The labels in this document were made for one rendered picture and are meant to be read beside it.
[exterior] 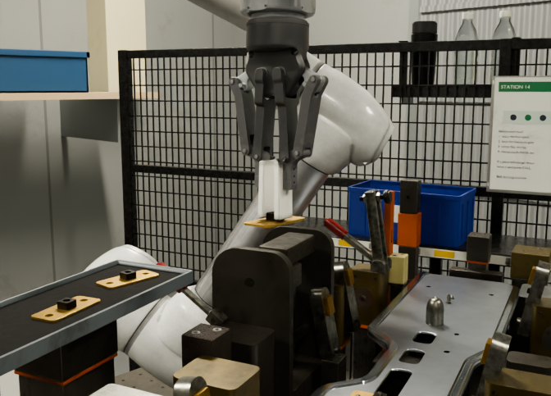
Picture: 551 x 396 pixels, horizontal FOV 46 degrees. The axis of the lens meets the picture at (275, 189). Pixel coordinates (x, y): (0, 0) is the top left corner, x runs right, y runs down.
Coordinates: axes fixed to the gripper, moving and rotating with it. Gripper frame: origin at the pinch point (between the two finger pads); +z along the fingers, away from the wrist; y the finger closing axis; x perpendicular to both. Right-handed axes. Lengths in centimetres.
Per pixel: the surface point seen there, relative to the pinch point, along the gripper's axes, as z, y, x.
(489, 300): 27, 8, 65
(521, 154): 0, 1, 113
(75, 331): 15.3, -13.2, -19.6
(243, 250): 10.8, -12.7, 10.2
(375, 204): 8, -13, 54
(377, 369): 28.9, 3.8, 22.4
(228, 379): 22.6, -2.3, -6.1
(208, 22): -72, -245, 274
